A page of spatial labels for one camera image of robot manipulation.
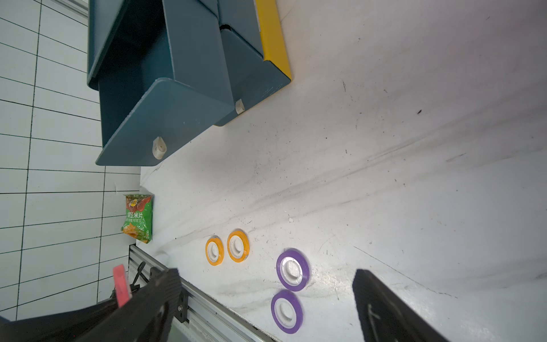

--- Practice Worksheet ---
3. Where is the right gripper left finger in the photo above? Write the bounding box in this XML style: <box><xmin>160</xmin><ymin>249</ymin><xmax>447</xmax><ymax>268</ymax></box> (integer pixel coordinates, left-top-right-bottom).
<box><xmin>78</xmin><ymin>269</ymin><xmax>182</xmax><ymax>341</ymax></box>

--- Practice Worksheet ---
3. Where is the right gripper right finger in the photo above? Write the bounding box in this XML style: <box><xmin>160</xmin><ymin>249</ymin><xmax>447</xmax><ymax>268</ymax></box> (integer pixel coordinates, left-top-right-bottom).
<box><xmin>352</xmin><ymin>269</ymin><xmax>447</xmax><ymax>341</ymax></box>

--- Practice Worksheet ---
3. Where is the purple tape roll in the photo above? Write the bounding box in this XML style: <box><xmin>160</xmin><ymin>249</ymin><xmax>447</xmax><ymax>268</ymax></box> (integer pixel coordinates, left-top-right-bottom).
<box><xmin>276</xmin><ymin>248</ymin><xmax>311</xmax><ymax>292</ymax></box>
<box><xmin>271</xmin><ymin>290</ymin><xmax>303</xmax><ymax>334</ymax></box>

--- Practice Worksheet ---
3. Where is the teal drawer cabinet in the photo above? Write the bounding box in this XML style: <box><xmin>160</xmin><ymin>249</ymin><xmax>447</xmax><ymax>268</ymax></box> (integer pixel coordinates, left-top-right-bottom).
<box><xmin>88</xmin><ymin>1</ymin><xmax>292</xmax><ymax>139</ymax></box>

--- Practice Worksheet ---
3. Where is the teal drawer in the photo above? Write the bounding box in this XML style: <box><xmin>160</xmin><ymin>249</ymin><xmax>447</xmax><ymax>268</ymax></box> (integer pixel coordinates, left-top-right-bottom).
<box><xmin>87</xmin><ymin>1</ymin><xmax>234</xmax><ymax>167</ymax></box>
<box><xmin>215</xmin><ymin>27</ymin><xmax>290</xmax><ymax>127</ymax></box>

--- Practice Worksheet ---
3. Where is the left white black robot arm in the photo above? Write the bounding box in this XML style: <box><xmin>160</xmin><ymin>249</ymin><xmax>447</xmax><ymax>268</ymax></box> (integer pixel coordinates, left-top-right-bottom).
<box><xmin>1</xmin><ymin>299</ymin><xmax>118</xmax><ymax>341</ymax></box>

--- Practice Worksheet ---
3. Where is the left yellow tape roll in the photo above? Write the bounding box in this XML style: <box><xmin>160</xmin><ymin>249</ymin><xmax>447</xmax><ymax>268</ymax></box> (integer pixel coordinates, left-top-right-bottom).
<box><xmin>205</xmin><ymin>236</ymin><xmax>224</xmax><ymax>266</ymax></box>

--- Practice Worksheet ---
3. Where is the yellow tape roll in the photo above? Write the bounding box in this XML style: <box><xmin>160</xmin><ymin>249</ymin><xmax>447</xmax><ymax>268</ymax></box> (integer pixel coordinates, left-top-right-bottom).
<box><xmin>205</xmin><ymin>236</ymin><xmax>224</xmax><ymax>266</ymax></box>
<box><xmin>227</xmin><ymin>229</ymin><xmax>250</xmax><ymax>263</ymax></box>

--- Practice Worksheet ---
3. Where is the right yellow tape roll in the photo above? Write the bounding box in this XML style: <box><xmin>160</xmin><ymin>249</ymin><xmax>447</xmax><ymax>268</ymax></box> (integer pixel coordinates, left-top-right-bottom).
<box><xmin>227</xmin><ymin>229</ymin><xmax>250</xmax><ymax>263</ymax></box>

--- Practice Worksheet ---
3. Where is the green snack bag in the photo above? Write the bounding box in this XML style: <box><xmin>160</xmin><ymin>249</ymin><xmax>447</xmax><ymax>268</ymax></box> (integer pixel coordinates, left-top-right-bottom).
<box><xmin>121</xmin><ymin>194</ymin><xmax>153</xmax><ymax>244</ymax></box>

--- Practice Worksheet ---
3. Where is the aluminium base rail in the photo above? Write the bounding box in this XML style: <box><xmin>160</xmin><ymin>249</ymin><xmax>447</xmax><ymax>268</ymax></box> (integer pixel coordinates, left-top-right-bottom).
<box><xmin>127</xmin><ymin>244</ymin><xmax>274</xmax><ymax>342</ymax></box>

